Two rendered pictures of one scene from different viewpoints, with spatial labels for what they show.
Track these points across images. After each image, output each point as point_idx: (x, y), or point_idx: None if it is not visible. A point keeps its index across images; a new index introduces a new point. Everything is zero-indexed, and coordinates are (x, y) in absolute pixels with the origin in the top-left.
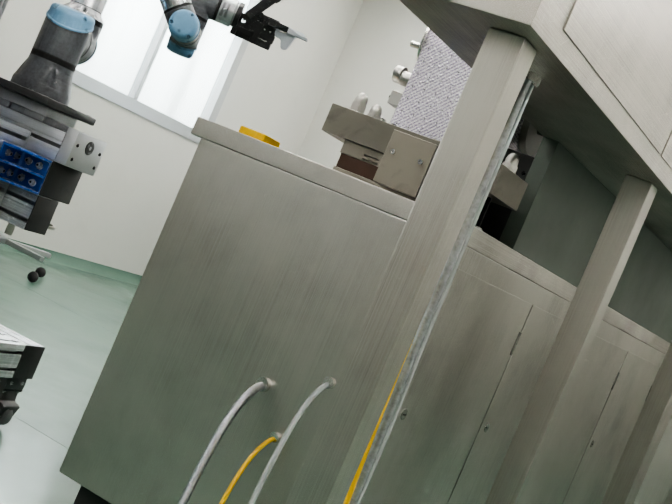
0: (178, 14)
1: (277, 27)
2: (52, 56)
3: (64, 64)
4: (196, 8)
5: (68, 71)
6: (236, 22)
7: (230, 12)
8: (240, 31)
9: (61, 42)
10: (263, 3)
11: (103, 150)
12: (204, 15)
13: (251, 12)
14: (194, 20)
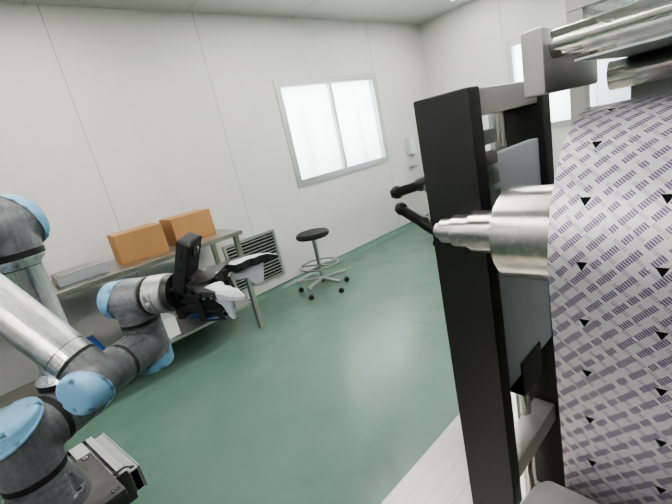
0: (58, 391)
1: (207, 296)
2: (6, 494)
3: (26, 491)
4: (123, 320)
5: (40, 490)
6: (171, 308)
7: (155, 303)
8: (187, 311)
9: (0, 478)
10: (178, 270)
11: None
12: (139, 320)
13: (177, 287)
14: (77, 389)
